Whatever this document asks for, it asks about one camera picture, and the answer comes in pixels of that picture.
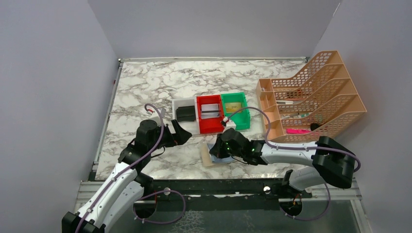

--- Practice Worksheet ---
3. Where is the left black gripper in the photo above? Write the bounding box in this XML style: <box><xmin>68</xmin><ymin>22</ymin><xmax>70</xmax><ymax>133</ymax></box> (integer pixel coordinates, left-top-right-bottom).
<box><xmin>149</xmin><ymin>119</ymin><xmax>192</xmax><ymax>153</ymax></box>

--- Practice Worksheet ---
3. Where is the white plastic bin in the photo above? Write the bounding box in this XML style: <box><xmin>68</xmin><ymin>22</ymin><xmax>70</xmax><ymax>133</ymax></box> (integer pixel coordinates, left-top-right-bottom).
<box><xmin>172</xmin><ymin>97</ymin><xmax>200</xmax><ymax>136</ymax></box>

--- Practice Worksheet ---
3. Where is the red plastic bin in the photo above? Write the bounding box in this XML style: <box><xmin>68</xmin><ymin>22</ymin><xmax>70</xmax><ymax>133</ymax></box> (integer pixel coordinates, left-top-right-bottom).
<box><xmin>196</xmin><ymin>95</ymin><xmax>224</xmax><ymax>134</ymax></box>

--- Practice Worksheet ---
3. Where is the beige card holder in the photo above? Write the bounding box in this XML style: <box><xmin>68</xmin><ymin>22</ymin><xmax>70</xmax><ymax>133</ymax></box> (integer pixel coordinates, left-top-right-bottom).
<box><xmin>200</xmin><ymin>143</ymin><xmax>236</xmax><ymax>167</ymax></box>

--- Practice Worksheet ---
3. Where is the gold credit card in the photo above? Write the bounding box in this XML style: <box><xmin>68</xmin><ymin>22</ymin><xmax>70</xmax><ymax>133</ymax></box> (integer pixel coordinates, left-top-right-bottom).
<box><xmin>224</xmin><ymin>102</ymin><xmax>242</xmax><ymax>114</ymax></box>

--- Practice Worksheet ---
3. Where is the green plastic bin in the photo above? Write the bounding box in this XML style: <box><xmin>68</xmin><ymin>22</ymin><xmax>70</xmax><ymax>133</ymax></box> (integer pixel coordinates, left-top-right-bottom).
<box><xmin>221</xmin><ymin>92</ymin><xmax>250</xmax><ymax>130</ymax></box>

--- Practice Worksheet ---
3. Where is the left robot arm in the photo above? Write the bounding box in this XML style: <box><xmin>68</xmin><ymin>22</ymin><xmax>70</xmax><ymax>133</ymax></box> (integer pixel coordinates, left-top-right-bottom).
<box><xmin>62</xmin><ymin>119</ymin><xmax>192</xmax><ymax>233</ymax></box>

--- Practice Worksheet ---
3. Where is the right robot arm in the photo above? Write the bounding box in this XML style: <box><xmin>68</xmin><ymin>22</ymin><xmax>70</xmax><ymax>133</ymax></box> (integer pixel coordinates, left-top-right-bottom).
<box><xmin>209</xmin><ymin>129</ymin><xmax>360</xmax><ymax>198</ymax></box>

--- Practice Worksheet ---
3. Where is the black credit card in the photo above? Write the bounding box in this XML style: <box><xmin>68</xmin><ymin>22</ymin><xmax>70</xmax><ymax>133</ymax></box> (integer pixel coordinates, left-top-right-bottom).
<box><xmin>175</xmin><ymin>105</ymin><xmax>196</xmax><ymax>122</ymax></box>

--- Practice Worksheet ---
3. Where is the white card stack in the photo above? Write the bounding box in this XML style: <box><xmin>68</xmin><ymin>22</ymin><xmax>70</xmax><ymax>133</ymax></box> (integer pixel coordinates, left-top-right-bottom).
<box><xmin>201</xmin><ymin>103</ymin><xmax>221</xmax><ymax>119</ymax></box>

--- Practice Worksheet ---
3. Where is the pink highlighter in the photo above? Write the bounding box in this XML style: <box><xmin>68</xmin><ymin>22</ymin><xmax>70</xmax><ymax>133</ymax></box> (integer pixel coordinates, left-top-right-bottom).
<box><xmin>286</xmin><ymin>129</ymin><xmax>311</xmax><ymax>134</ymax></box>

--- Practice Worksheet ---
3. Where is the green white pen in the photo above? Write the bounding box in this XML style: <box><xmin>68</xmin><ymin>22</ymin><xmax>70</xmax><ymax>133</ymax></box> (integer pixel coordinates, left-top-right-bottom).
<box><xmin>291</xmin><ymin>113</ymin><xmax>310</xmax><ymax>118</ymax></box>

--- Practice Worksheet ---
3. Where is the orange mesh file organizer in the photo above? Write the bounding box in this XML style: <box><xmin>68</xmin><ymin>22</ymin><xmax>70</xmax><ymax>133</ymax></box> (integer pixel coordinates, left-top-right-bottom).
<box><xmin>256</xmin><ymin>50</ymin><xmax>367</xmax><ymax>143</ymax></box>

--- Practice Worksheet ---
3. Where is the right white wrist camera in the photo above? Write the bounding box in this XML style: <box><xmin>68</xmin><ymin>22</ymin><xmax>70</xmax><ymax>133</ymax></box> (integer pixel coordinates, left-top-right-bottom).
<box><xmin>221</xmin><ymin>116</ymin><xmax>236</xmax><ymax>129</ymax></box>

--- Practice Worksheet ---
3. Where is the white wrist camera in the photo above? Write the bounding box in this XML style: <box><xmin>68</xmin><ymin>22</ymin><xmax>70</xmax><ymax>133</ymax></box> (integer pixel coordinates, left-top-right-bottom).
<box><xmin>221</xmin><ymin>116</ymin><xmax>236</xmax><ymax>129</ymax></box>
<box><xmin>149</xmin><ymin>108</ymin><xmax>166</xmax><ymax>126</ymax></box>

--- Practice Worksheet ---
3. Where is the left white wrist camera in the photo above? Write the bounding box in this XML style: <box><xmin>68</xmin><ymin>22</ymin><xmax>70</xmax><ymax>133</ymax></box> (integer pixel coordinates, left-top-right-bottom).
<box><xmin>149</xmin><ymin>108</ymin><xmax>166</xmax><ymax>126</ymax></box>

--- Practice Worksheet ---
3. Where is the black mounting rail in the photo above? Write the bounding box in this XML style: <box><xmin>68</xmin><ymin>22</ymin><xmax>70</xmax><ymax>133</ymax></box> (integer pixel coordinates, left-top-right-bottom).
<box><xmin>88</xmin><ymin>172</ymin><xmax>313</xmax><ymax>219</ymax></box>

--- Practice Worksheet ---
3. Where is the aluminium frame rail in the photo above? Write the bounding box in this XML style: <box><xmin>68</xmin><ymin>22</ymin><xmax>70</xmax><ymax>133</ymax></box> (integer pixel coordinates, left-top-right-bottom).
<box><xmin>74</xmin><ymin>179</ymin><xmax>362</xmax><ymax>210</ymax></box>

